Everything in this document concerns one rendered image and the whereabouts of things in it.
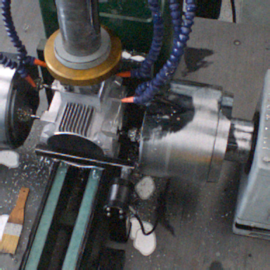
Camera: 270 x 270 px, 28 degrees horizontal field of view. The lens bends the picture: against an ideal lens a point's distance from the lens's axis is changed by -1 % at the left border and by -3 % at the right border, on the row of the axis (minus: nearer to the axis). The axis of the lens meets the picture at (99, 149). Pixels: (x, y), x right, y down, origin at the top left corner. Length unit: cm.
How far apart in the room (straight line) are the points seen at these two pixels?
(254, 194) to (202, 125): 21
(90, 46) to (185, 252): 62
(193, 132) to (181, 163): 8
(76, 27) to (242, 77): 80
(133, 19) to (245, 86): 52
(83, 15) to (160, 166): 41
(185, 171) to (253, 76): 62
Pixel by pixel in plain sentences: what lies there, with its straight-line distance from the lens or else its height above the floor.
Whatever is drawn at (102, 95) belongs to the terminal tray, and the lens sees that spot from 134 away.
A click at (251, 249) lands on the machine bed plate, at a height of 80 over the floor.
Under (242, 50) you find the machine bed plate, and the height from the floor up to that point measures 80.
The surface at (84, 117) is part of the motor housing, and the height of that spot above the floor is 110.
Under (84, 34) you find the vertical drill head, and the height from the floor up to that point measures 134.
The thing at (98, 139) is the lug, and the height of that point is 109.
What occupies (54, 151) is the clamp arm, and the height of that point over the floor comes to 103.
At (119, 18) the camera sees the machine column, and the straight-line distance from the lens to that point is 145.
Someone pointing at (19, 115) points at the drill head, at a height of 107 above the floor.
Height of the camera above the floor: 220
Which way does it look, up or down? 58 degrees down
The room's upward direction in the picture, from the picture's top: 6 degrees counter-clockwise
